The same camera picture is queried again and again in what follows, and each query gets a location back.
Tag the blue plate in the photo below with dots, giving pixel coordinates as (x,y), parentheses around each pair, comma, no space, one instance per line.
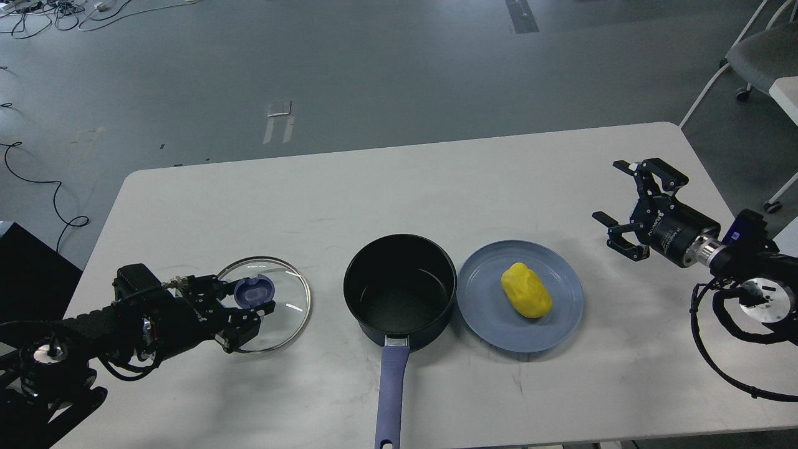
(488,312)

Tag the white table at right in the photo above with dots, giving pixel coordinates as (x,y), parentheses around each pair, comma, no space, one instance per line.
(784,92)

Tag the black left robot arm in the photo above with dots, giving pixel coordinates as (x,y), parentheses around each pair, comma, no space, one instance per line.
(47,379)

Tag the dark blue saucepan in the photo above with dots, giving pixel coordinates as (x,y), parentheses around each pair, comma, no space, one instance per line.
(401,289)

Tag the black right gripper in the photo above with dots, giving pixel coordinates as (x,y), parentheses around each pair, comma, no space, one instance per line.
(659,220)

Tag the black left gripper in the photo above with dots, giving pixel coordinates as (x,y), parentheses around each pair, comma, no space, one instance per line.
(180,323)

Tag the yellow potato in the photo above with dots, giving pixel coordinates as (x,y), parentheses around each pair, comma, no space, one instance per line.
(526,292)

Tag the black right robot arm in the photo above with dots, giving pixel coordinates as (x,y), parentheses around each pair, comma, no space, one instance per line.
(753,283)

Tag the glass pot lid blue knob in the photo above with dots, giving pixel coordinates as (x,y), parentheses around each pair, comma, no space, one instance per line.
(280,299)

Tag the grey office chair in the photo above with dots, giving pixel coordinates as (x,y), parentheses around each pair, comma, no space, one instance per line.
(759,59)

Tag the black box at left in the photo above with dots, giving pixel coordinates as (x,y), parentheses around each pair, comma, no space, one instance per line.
(36,281)

